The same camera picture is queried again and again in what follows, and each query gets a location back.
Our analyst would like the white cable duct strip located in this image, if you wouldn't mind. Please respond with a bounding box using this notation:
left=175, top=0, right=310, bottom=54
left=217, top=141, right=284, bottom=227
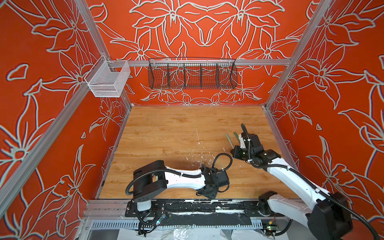
left=89, top=219, right=263, bottom=230

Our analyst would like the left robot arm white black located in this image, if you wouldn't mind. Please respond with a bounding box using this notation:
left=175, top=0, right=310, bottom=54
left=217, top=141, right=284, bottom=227
left=125, top=160, right=230, bottom=212

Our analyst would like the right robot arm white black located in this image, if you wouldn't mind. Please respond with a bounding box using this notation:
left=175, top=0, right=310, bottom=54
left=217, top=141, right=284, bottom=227
left=231, top=132, right=353, bottom=240

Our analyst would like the green pen body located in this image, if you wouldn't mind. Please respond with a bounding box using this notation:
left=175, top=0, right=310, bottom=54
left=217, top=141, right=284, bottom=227
left=234, top=132, right=240, bottom=143

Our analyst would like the black wire basket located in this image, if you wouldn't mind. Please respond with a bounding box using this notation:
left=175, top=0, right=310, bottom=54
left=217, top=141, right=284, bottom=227
left=148, top=57, right=239, bottom=90

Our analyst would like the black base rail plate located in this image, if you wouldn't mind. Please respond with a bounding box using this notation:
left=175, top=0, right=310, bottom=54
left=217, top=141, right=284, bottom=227
left=125, top=198, right=286, bottom=218

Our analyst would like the clear mesh bin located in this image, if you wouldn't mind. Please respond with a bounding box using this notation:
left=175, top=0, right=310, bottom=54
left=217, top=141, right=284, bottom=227
left=85, top=55, right=131, bottom=98

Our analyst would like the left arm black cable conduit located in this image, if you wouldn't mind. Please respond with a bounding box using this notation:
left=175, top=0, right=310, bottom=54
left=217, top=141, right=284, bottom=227
left=125, top=152, right=234, bottom=196

